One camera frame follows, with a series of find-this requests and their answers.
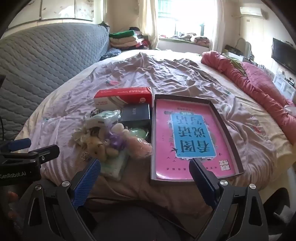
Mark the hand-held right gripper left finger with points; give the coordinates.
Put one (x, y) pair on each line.
(86, 183)

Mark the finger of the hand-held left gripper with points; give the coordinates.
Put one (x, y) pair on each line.
(19, 143)
(44, 153)

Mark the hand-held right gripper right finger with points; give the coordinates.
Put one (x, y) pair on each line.
(203, 180)

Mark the purple ribbon bow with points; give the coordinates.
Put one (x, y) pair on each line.
(114, 141)

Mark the cream plush toy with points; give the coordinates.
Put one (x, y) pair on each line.
(119, 128)

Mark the leopard print scrunchie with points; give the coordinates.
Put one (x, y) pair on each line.
(94, 112)

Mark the green soft sponge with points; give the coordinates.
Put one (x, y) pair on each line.
(138, 134)

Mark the person's left hand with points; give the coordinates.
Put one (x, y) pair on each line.
(12, 199)

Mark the small metallic trinket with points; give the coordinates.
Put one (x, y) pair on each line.
(85, 157)

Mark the tan teddy bear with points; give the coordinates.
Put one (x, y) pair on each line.
(96, 146)

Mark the pink picture book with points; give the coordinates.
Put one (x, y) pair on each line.
(166, 139)

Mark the pink fluffy cloth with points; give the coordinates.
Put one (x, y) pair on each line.
(138, 148)

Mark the black clamp holder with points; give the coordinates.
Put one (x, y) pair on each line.
(2, 82)

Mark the dark navy box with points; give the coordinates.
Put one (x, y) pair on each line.
(135, 113)

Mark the grey quilted headboard cover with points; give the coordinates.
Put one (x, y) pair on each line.
(46, 58)

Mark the red and white carton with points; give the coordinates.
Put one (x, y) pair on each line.
(120, 92)

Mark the pink quilt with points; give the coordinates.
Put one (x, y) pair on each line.
(254, 92)

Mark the bed with lilac sheet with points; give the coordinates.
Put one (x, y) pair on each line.
(185, 76)

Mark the dark floral pillow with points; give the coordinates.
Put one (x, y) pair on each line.
(111, 53)

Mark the white cabinet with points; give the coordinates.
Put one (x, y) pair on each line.
(284, 85)

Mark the stack of folded clothes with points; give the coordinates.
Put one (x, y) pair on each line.
(122, 41)

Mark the white overhead cabinets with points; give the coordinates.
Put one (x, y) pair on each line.
(57, 9)

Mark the pile of clothes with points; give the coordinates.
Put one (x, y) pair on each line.
(192, 38)

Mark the black television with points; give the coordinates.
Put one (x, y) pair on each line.
(283, 54)

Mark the cream curtain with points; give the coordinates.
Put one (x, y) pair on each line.
(150, 23)
(219, 25)

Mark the white air conditioner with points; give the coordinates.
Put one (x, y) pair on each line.
(251, 12)

